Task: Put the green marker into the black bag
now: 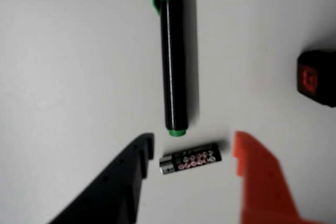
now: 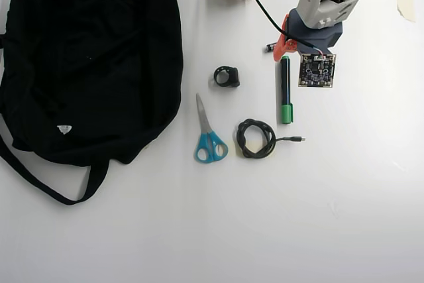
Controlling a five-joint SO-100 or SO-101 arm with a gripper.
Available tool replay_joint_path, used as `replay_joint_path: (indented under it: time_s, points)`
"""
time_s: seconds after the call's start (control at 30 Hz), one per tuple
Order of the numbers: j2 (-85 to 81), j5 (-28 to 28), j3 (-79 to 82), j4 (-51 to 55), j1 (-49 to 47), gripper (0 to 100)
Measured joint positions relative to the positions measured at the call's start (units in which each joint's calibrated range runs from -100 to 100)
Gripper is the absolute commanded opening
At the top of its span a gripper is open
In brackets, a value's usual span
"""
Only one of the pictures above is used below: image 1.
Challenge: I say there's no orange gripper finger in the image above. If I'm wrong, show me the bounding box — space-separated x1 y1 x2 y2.
232 130 321 224

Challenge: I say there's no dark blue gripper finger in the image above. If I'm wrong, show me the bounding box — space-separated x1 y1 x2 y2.
48 132 155 224

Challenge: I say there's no black perforated ring device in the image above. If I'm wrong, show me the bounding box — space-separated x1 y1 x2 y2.
297 49 336 108

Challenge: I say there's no black AA battery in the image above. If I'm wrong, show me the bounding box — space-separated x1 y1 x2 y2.
159 142 223 175

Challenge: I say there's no green and black marker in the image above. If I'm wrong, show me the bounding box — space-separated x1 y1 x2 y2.
150 0 196 137

